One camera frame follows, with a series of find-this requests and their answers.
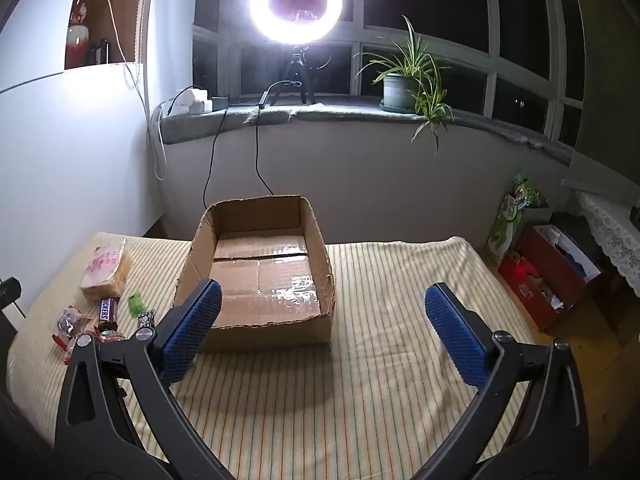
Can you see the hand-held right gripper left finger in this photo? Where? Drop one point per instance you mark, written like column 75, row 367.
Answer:
column 192, row 332

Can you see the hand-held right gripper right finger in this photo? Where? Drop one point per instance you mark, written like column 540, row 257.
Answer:
column 455, row 332

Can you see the black and white candy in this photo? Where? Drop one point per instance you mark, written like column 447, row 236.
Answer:
column 146, row 318

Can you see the bright green candy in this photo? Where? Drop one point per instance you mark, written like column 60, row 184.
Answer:
column 136, row 304

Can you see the clear dark snack packet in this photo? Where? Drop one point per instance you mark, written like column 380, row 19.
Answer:
column 64, row 347
column 72, row 321

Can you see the small red and green candy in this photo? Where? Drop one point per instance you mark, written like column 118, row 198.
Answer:
column 109, row 332

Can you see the brown chocolate bar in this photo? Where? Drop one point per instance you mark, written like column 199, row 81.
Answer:
column 108, row 308

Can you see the bread packet with pink label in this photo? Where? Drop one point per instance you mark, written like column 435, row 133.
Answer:
column 106, row 270

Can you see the cardboard box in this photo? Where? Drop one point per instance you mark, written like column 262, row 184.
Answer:
column 270, row 270

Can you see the red box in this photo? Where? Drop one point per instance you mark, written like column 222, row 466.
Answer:
column 530, row 290

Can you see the striped yellow cloth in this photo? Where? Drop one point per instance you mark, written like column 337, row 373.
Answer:
column 350, row 385

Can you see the green printed bag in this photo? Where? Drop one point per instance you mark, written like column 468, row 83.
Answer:
column 510, row 220

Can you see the white lace cloth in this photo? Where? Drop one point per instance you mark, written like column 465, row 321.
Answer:
column 607, row 230

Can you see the white power strip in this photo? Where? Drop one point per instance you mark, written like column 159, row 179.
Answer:
column 192, row 101

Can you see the grey power adapter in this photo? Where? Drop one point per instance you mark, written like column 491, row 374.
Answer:
column 221, row 102

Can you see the green flower pot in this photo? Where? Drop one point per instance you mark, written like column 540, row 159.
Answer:
column 399, row 91

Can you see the spider plant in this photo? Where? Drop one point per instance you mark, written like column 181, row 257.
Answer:
column 410, row 62

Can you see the black tripod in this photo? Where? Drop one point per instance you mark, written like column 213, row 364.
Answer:
column 300, row 75

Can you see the dark curtain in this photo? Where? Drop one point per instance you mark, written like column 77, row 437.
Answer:
column 607, row 60

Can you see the window frame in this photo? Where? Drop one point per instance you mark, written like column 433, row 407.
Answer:
column 492, row 60

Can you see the wooden wall niche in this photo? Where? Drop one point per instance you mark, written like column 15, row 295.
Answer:
column 125, row 10

